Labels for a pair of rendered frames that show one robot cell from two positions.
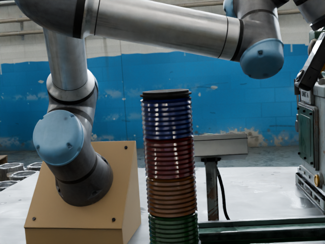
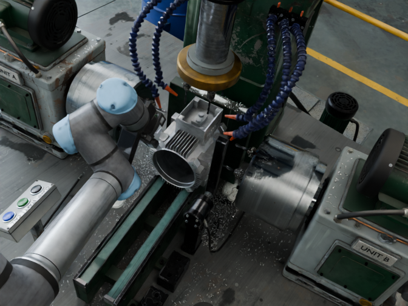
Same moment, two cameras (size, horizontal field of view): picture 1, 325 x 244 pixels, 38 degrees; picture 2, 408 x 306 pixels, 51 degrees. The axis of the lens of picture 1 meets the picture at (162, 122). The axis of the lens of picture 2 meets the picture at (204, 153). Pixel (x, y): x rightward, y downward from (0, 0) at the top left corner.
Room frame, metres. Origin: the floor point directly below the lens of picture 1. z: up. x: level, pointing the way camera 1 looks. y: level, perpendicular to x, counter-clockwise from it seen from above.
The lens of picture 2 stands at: (0.52, 0.31, 2.04)
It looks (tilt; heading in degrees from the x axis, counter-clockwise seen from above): 49 degrees down; 287
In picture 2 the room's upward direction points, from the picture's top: 11 degrees clockwise
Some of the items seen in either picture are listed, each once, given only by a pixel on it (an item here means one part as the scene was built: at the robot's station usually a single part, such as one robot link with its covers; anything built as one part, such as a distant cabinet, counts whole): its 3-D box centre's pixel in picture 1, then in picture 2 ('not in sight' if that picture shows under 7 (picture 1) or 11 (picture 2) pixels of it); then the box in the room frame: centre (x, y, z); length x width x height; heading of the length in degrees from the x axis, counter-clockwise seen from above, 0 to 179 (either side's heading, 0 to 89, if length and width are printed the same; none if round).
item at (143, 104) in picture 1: (167, 116); not in sight; (0.55, -0.01, 1.19); 0.06 x 0.06 x 0.04
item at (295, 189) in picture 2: not in sight; (287, 187); (0.49, -0.54, 1.04); 0.41 x 0.25 x 0.25; 178
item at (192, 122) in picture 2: not in sight; (198, 121); (0.82, -0.59, 1.11); 0.12 x 0.11 x 0.07; 86
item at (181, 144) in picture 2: not in sight; (189, 149); (0.83, -0.55, 1.02); 0.20 x 0.19 x 0.19; 86
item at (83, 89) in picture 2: not in sight; (101, 98); (1.18, -0.57, 1.04); 0.37 x 0.25 x 0.25; 178
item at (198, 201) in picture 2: not in sight; (231, 191); (0.66, -0.53, 0.92); 0.45 x 0.13 x 0.24; 88
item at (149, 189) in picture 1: (171, 191); not in sight; (0.55, -0.01, 1.10); 0.06 x 0.06 x 0.04
